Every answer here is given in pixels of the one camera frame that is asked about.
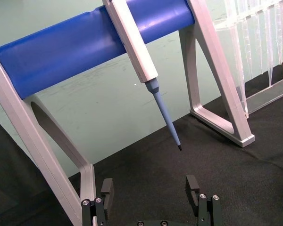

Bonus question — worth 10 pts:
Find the grey stand with blue bar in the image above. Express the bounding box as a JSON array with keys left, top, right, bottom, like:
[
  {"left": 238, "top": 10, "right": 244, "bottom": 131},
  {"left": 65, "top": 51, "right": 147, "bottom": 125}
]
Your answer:
[{"left": 0, "top": 0, "right": 256, "bottom": 226}]

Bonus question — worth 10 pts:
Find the pale green wall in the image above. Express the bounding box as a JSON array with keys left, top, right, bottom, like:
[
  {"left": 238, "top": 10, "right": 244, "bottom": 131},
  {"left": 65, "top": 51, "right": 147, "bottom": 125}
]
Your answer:
[{"left": 0, "top": 0, "right": 229, "bottom": 178}]

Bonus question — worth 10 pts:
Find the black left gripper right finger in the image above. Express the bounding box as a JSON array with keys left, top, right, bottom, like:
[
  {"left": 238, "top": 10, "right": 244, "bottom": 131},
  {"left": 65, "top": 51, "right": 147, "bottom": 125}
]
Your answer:
[{"left": 185, "top": 175, "right": 223, "bottom": 226}]

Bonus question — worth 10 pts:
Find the clear plastic tip rack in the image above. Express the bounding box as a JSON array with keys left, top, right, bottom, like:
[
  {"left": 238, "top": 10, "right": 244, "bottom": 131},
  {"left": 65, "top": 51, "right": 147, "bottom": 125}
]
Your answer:
[{"left": 211, "top": 0, "right": 283, "bottom": 116}]

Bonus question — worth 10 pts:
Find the white pipette with blue shaft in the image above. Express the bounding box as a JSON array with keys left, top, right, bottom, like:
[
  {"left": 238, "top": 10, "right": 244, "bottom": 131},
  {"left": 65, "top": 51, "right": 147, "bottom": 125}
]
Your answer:
[{"left": 101, "top": 0, "right": 183, "bottom": 152}]

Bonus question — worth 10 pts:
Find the black table cloth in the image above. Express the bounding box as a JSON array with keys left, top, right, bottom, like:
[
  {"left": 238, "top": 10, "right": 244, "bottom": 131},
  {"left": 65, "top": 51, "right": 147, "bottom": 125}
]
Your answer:
[{"left": 0, "top": 61, "right": 283, "bottom": 226}]

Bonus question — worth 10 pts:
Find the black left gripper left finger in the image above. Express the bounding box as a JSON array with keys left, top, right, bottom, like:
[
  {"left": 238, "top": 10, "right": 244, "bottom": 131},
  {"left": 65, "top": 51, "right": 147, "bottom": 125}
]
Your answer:
[{"left": 81, "top": 178, "right": 115, "bottom": 226}]

